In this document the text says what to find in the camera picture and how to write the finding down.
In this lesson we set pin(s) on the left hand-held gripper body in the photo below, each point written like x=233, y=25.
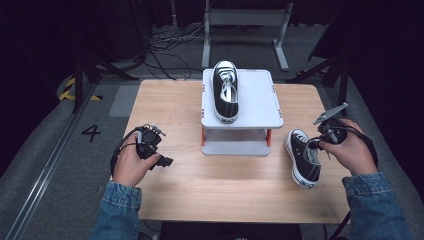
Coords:
x=149, y=141

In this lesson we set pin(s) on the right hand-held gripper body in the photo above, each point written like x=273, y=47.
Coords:
x=333, y=131

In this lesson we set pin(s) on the black canvas sneaker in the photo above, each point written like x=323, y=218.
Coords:
x=305, y=160
x=226, y=106

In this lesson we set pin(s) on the white two-tier shoe rack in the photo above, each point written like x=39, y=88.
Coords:
x=256, y=100

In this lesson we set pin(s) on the person's right hand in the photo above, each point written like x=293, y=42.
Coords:
x=353, y=153

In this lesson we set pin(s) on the person's left hand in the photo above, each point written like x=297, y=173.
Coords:
x=131, y=166

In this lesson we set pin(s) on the black tripod stand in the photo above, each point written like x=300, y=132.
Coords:
x=90, y=66
x=333, y=70

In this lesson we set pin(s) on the yellow black hazard tape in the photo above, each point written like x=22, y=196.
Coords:
x=68, y=93

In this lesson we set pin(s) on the grey metal stand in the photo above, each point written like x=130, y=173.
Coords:
x=246, y=16

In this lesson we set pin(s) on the metal floor rail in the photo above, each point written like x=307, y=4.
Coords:
x=43, y=173

